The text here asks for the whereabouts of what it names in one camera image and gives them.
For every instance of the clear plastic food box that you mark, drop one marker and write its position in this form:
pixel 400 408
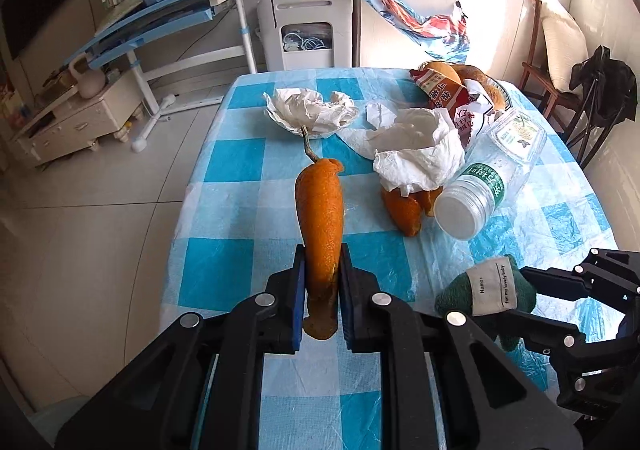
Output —
pixel 519 136

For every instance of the black folding chair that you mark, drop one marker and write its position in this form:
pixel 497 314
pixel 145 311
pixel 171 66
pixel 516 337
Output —
pixel 609 97

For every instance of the colourful hanging kite bag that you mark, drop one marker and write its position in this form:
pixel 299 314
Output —
pixel 443 37

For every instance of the orange carrot plush toy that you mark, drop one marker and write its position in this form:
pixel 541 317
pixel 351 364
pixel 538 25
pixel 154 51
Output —
pixel 320 213

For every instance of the pink kettlebell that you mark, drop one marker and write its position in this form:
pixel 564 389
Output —
pixel 89 83

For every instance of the white air purifier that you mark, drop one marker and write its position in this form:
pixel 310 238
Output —
pixel 300 34

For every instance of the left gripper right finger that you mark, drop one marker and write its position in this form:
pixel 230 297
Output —
pixel 349 296

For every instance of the clear plastic water bottle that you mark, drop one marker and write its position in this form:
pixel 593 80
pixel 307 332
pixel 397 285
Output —
pixel 468 201

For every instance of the white tissue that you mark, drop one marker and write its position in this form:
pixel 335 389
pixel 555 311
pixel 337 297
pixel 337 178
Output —
pixel 411 150

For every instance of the blue checkered tablecloth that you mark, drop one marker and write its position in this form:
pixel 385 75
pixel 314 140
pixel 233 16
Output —
pixel 238 225

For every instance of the white tv cabinet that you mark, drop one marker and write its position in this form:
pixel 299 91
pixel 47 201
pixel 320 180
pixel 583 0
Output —
pixel 72 123

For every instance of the green plush toy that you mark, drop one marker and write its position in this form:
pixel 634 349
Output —
pixel 492 286

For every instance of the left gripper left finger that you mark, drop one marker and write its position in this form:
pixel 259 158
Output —
pixel 294 301

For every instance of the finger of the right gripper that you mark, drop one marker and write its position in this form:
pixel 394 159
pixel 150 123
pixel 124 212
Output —
pixel 538 334
pixel 556 283

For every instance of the blue study desk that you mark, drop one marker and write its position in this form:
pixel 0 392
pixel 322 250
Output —
pixel 156 22

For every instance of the white cushion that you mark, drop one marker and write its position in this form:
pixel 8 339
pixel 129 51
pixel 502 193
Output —
pixel 565 42

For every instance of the red white snack bag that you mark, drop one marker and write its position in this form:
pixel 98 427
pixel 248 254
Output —
pixel 467 104

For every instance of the white paper wrapper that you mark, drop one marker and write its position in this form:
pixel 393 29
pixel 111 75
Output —
pixel 296 108

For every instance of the wooden chair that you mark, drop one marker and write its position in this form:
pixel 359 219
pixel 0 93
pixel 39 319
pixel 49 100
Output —
pixel 551 99

